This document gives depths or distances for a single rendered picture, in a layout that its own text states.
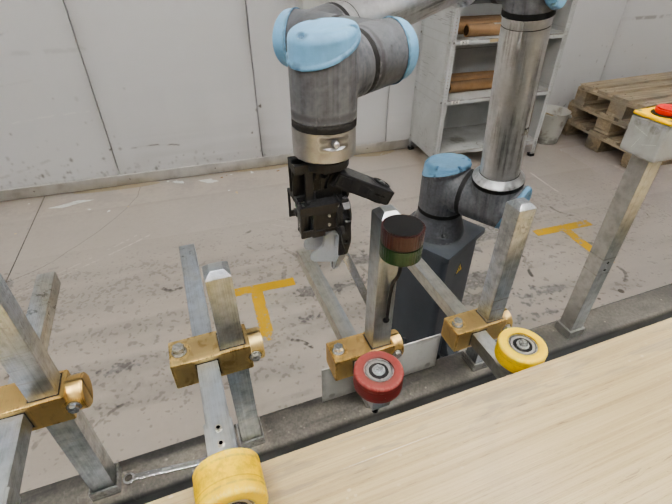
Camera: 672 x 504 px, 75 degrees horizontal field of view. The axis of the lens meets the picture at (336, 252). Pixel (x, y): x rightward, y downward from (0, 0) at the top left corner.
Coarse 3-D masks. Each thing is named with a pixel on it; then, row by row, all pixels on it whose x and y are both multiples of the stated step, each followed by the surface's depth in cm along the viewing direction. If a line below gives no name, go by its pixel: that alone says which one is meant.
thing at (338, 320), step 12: (300, 252) 102; (300, 264) 102; (312, 264) 98; (312, 276) 95; (324, 276) 95; (312, 288) 95; (324, 288) 92; (324, 300) 89; (336, 300) 89; (324, 312) 89; (336, 312) 86; (336, 324) 83; (348, 324) 83; (336, 336) 84; (348, 336) 81; (372, 408) 71
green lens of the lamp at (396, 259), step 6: (384, 246) 60; (384, 252) 60; (390, 252) 59; (396, 252) 58; (414, 252) 58; (420, 252) 60; (384, 258) 60; (390, 258) 59; (396, 258) 59; (402, 258) 59; (408, 258) 59; (414, 258) 59; (420, 258) 61; (390, 264) 60; (396, 264) 59; (402, 264) 59; (408, 264) 59; (414, 264) 60
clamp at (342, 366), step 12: (360, 336) 80; (396, 336) 80; (348, 348) 77; (360, 348) 77; (384, 348) 77; (396, 348) 79; (336, 360) 75; (348, 360) 75; (336, 372) 76; (348, 372) 77
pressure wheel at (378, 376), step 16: (368, 352) 72; (384, 352) 72; (368, 368) 70; (384, 368) 69; (400, 368) 69; (368, 384) 67; (384, 384) 67; (400, 384) 68; (368, 400) 68; (384, 400) 67
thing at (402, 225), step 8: (392, 216) 61; (400, 216) 61; (408, 216) 61; (384, 224) 59; (392, 224) 59; (400, 224) 59; (408, 224) 59; (416, 224) 59; (392, 232) 58; (400, 232) 58; (408, 232) 58; (416, 232) 58; (400, 272) 63; (392, 280) 67; (392, 288) 68; (384, 320) 73
